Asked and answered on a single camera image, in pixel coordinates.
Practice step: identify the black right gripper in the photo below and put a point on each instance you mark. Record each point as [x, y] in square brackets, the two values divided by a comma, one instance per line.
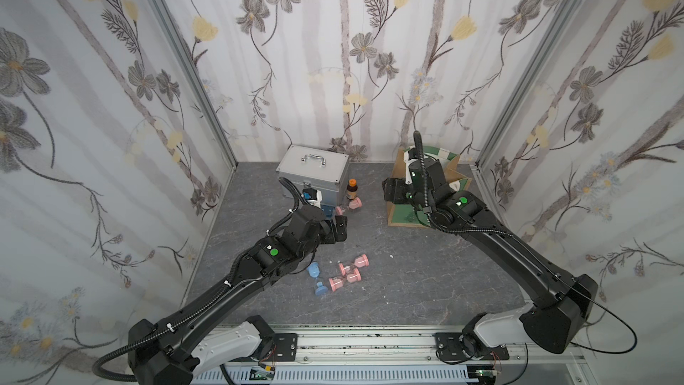
[396, 190]

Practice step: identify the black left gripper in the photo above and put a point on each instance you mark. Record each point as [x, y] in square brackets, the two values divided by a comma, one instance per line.
[338, 227]

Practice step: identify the blue hourglass number 30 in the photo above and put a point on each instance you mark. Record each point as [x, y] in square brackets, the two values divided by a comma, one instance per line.
[313, 270]

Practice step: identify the green burlap canvas bag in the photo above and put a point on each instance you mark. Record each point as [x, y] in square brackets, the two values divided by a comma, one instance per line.
[406, 215]

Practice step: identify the pink hourglass number 15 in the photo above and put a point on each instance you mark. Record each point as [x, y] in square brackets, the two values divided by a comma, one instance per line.
[336, 283]

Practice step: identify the pink hourglass small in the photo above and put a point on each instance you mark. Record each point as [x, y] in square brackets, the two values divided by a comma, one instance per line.
[361, 261]

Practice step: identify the pink hourglass pair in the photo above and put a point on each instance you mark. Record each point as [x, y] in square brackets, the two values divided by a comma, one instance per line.
[350, 273]

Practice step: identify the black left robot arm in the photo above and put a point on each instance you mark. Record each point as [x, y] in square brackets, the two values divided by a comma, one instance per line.
[167, 352]

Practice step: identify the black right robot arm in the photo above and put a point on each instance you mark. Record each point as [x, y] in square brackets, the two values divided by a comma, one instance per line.
[559, 303]

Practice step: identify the blue hourglass front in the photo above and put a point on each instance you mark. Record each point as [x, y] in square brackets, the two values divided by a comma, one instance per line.
[320, 289]

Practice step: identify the brown bottle orange cap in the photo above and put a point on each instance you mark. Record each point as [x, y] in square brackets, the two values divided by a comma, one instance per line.
[352, 189]

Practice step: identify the silver aluminium case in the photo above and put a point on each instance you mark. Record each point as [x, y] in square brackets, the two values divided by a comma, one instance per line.
[322, 170]

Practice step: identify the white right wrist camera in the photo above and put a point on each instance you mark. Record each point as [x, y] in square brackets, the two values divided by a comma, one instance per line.
[409, 158]

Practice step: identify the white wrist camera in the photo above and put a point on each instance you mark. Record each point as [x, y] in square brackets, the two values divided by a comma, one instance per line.
[409, 158]
[312, 197]

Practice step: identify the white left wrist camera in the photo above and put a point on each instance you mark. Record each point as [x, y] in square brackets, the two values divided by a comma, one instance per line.
[312, 197]

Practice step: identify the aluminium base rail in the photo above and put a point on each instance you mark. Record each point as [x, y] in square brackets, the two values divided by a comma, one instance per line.
[386, 355]

